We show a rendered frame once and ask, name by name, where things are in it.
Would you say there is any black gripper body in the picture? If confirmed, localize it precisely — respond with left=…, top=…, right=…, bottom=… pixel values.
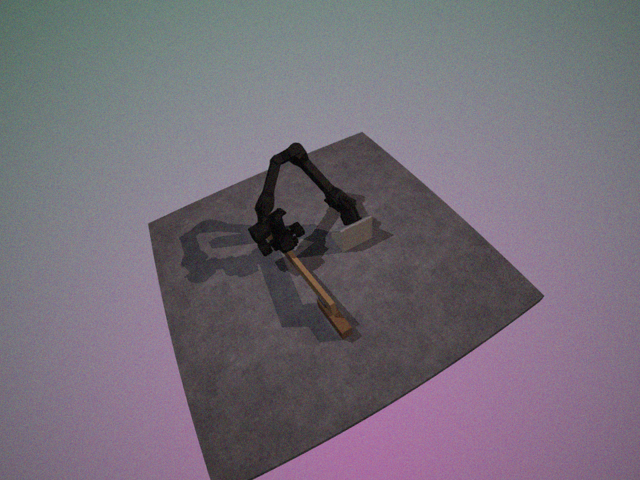
left=257, top=222, right=305, bottom=256

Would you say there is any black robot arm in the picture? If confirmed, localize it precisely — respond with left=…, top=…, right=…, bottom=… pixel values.
left=248, top=143, right=362, bottom=253

